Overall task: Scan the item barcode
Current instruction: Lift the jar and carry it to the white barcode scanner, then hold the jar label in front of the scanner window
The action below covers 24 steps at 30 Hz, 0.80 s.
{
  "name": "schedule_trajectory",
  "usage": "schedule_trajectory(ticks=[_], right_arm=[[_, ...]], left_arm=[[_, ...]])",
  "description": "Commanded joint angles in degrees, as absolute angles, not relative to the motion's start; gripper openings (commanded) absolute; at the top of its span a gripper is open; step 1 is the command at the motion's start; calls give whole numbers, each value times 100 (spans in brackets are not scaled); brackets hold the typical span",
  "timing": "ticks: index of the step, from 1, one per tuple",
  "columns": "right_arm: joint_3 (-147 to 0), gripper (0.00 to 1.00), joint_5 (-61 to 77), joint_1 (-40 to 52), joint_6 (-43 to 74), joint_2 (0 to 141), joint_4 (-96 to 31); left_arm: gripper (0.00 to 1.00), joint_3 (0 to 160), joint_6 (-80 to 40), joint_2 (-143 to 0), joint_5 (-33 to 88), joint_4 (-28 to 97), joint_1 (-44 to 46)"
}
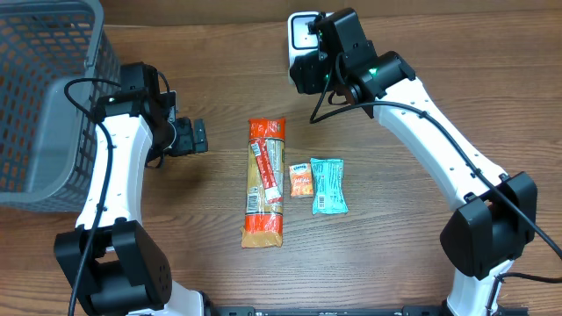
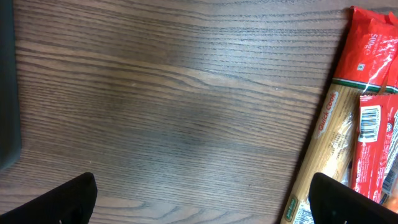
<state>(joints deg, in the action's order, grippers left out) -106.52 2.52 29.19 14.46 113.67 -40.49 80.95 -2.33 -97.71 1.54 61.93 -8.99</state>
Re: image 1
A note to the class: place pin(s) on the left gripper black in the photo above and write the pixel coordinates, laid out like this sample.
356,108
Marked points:
198,135

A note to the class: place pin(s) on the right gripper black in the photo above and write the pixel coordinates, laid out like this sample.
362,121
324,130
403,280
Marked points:
305,70

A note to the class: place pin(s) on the orange spaghetti packet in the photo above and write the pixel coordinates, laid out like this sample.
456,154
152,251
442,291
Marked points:
264,215

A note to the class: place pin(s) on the green wet wipes packet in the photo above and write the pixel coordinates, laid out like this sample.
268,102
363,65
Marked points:
327,186

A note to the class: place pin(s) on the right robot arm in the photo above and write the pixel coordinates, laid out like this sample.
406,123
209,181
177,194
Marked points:
493,212

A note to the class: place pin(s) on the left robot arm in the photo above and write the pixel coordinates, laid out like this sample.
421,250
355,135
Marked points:
112,264

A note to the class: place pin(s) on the white barcode scanner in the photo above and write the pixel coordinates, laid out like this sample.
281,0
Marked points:
300,41

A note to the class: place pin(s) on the grey plastic mesh basket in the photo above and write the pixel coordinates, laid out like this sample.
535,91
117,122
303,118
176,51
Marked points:
54,55

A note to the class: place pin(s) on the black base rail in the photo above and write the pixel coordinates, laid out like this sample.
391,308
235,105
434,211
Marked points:
408,310

